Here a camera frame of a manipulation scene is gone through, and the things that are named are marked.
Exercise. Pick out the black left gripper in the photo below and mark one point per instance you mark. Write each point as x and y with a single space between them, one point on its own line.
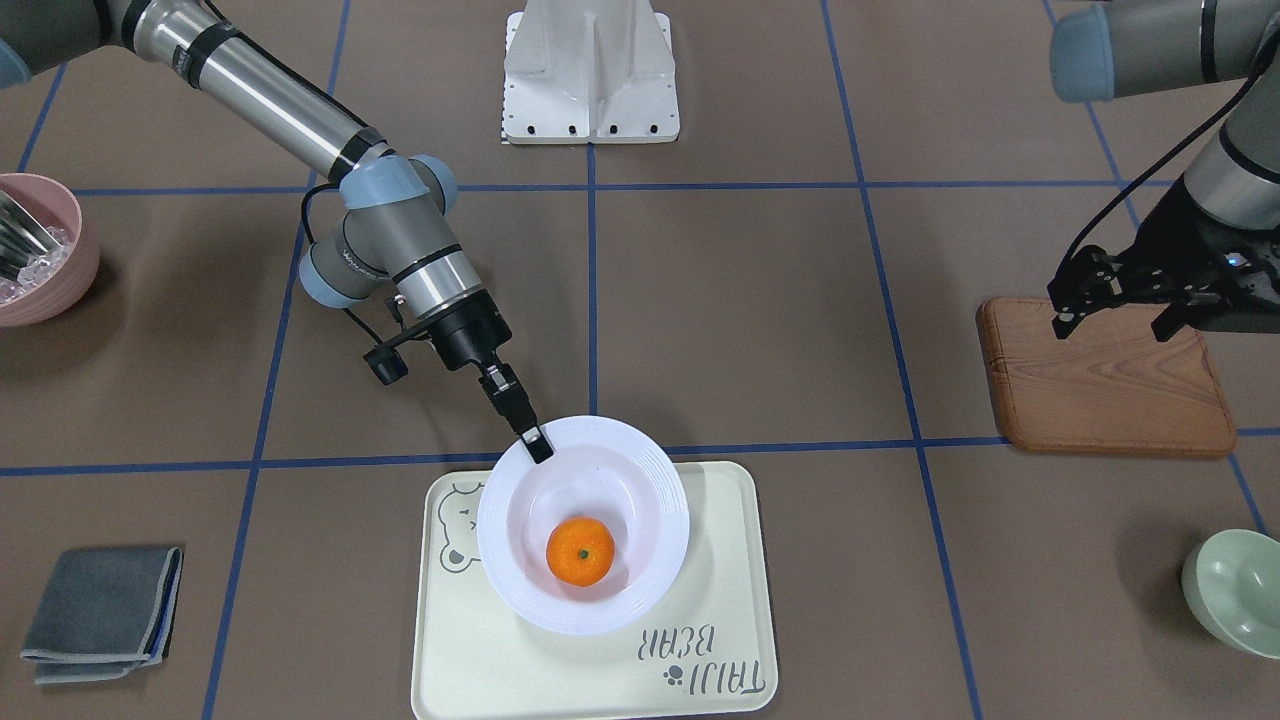
1172 238

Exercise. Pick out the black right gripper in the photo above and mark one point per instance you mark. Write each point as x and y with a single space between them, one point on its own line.
470 335

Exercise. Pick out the white plate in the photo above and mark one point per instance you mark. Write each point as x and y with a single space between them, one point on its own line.
600 469

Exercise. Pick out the orange fruit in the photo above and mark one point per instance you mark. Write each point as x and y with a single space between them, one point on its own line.
580 551

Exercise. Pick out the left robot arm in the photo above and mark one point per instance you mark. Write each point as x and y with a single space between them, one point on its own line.
1113 49

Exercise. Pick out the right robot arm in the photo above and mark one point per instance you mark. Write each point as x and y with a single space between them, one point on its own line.
394 233

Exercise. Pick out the cream bear tray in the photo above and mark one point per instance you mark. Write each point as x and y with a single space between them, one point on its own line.
707 648

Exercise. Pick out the wooden cutting board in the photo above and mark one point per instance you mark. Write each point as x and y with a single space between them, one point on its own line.
1109 389

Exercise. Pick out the green bowl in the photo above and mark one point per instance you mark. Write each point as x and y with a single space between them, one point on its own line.
1230 582

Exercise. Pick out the grey folded cloth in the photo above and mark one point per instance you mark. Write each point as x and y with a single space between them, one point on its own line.
105 612

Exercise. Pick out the pink bowl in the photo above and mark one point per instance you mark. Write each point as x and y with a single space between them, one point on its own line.
54 205

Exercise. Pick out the metal scoop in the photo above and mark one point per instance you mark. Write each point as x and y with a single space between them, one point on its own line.
24 241

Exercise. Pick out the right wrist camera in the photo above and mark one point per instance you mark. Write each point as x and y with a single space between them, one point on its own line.
384 359

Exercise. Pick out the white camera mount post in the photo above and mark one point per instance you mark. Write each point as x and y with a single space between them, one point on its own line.
580 72

